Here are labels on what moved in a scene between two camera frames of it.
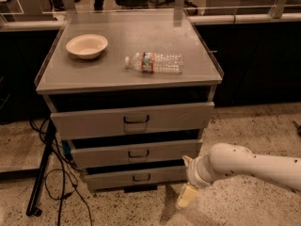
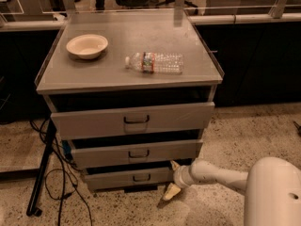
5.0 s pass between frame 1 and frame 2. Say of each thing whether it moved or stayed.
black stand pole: stayed
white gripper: moved
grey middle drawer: stayed
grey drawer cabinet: stayed
